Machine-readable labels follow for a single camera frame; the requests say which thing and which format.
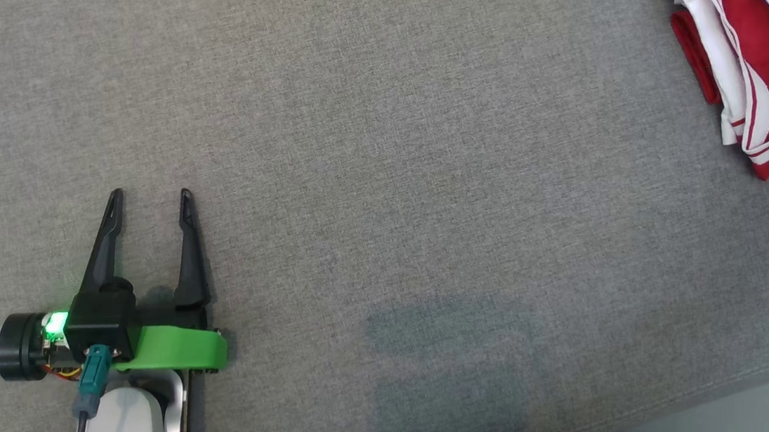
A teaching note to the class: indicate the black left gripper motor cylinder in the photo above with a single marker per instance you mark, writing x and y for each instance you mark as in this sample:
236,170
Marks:
16,347

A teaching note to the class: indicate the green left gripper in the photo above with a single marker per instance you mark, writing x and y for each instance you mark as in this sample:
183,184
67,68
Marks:
178,349

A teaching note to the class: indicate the teal left camera connector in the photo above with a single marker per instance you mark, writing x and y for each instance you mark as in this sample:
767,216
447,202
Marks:
93,381

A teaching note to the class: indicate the grey fabric sofa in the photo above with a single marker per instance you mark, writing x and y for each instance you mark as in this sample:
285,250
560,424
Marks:
380,174

